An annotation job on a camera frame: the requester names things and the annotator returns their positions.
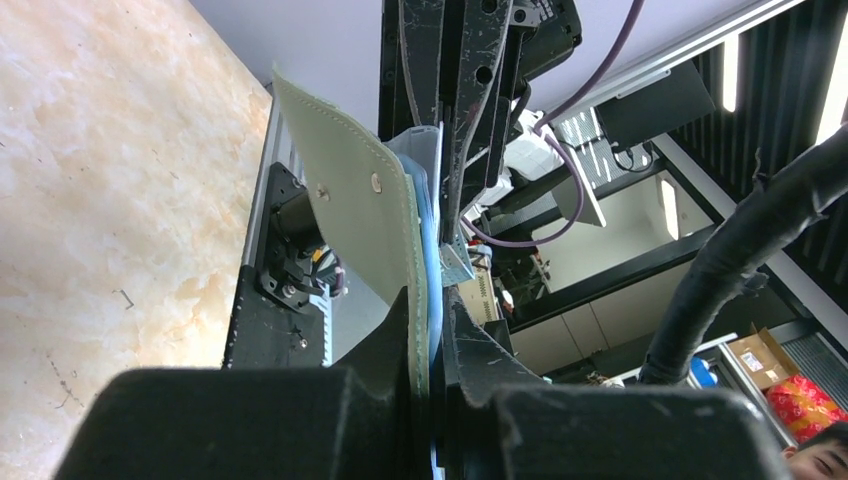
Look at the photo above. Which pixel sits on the blue perforated metal bracket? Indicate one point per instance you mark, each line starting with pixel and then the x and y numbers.
pixel 456 267

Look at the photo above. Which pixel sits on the cardboard box in background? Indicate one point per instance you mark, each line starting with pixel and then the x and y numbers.
pixel 763 359

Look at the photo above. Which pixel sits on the green card holder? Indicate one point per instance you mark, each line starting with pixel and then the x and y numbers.
pixel 365 208

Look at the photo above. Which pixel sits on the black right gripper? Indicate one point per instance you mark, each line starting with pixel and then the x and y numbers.
pixel 539 35

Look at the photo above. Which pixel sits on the person head in background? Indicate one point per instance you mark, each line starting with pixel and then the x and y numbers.
pixel 822 457

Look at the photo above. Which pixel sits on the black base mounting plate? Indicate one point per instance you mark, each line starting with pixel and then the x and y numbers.
pixel 279 318

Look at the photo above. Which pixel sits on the red patterned bag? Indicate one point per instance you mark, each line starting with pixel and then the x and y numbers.
pixel 803 407

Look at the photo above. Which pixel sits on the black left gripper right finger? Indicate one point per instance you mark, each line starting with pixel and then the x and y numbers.
pixel 477 435

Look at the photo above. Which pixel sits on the aluminium frame rail front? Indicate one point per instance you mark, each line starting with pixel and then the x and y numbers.
pixel 276 150

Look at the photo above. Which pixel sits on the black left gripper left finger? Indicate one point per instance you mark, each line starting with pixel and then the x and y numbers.
pixel 375 428

